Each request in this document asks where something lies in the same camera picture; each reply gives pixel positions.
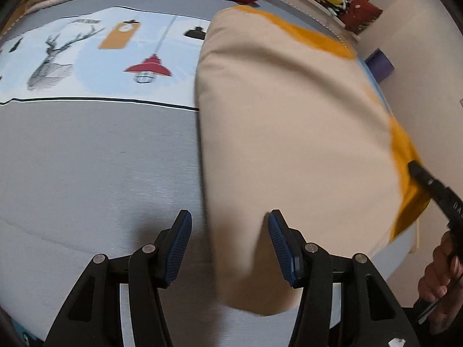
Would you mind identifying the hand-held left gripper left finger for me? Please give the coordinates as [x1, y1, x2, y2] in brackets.
[43, 209, 193, 347]

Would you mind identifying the person's right hand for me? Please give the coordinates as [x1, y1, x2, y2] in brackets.
[417, 230, 463, 335]

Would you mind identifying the printed grey bedsheet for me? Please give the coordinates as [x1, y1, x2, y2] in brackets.
[0, 0, 422, 344]

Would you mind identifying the purple box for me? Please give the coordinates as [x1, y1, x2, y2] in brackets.
[363, 50, 396, 84]

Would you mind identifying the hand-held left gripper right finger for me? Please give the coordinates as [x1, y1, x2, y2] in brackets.
[268, 210, 422, 347]

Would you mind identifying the beige and orange pillow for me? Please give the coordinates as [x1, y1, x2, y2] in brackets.
[194, 4, 433, 317]

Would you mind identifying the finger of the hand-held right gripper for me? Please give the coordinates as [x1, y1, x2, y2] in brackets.
[408, 160, 440, 198]

